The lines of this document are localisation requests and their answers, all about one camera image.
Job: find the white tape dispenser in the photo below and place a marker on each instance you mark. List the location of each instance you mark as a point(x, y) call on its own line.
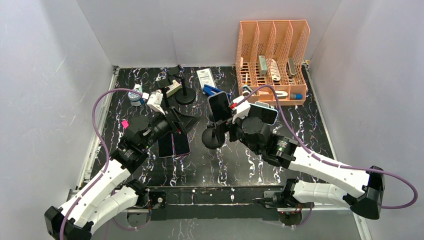
point(281, 94)

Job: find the blue black stapler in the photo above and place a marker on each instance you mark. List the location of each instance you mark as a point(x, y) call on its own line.
point(209, 90)

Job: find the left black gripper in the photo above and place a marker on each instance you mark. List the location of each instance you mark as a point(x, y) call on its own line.
point(182, 122)

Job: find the blue capped tube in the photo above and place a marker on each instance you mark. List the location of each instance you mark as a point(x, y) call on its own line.
point(296, 96)

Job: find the grey stapler in organizer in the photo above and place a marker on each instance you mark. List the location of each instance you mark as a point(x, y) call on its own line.
point(262, 65)

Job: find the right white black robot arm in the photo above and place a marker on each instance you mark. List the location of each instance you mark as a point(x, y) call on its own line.
point(359, 190)

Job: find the black phone stand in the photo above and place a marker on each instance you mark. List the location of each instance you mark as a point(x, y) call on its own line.
point(185, 95)
point(213, 137)
point(162, 85)

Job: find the cream box with red label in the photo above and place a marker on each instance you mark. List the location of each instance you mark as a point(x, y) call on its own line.
point(172, 89)

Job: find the orange file organizer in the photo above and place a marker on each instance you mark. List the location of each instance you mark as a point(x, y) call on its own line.
point(278, 40)

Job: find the white ribbed item in organizer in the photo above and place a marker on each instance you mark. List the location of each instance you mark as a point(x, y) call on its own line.
point(274, 71)

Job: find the grey item in organizer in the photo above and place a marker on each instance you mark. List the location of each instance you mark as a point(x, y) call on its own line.
point(291, 68)

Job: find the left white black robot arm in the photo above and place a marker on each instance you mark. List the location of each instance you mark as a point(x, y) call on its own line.
point(95, 204)

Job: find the pink clip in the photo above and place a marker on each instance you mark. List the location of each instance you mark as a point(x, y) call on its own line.
point(125, 124)

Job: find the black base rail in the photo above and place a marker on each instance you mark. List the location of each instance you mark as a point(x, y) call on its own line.
point(269, 203)

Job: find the clear-case phone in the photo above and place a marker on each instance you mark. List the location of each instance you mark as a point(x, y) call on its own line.
point(220, 106)

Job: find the light blue phone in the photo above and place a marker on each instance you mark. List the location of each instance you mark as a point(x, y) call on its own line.
point(267, 115)

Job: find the blue white jar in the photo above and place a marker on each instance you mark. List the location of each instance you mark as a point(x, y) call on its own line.
point(136, 100)

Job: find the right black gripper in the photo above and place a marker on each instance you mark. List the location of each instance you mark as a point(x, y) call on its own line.
point(222, 127)

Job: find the purple-edged phone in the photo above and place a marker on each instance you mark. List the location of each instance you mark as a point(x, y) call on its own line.
point(181, 144)

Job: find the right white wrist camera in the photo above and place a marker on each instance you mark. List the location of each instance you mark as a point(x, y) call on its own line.
point(240, 111)

